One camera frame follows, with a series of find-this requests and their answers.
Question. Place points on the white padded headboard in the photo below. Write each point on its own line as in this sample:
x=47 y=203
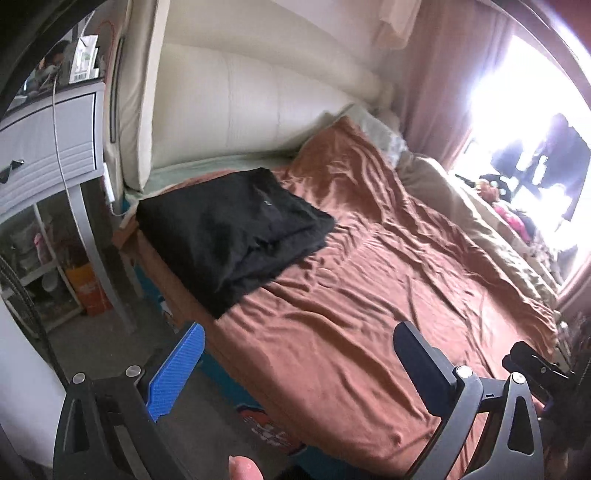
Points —
x=231 y=92

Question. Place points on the person's left hand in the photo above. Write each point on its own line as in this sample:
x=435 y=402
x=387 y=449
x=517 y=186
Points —
x=244 y=468

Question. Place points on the pile of clothes by window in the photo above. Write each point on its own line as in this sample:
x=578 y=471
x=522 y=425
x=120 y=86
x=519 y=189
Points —
x=503 y=203

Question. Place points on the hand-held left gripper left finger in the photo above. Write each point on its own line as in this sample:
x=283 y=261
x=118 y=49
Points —
x=173 y=374

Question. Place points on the orange bag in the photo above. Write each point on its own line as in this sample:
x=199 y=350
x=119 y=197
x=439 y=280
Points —
x=87 y=288

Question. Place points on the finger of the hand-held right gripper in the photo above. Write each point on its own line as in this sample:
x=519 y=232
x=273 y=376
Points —
x=531 y=364

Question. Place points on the grey lace pillow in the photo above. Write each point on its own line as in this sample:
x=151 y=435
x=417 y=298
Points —
x=378 y=131

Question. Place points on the black clothes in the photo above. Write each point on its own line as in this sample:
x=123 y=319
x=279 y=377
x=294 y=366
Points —
x=226 y=230

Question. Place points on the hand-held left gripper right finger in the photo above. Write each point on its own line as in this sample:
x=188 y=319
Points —
x=425 y=369

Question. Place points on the white nightstand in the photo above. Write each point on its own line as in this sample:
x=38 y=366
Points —
x=46 y=138

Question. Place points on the brown bed sheet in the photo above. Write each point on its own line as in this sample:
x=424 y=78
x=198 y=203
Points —
x=369 y=277

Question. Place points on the pale green fitted sheet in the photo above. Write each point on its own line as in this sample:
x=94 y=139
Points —
x=184 y=170

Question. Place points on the beige duvet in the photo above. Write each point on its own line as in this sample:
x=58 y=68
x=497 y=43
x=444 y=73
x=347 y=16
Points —
x=475 y=217

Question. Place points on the white box green print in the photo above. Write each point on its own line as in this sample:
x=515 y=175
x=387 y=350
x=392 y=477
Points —
x=84 y=60

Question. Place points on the pink curtain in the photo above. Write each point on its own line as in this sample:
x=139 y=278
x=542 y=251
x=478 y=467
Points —
x=434 y=69

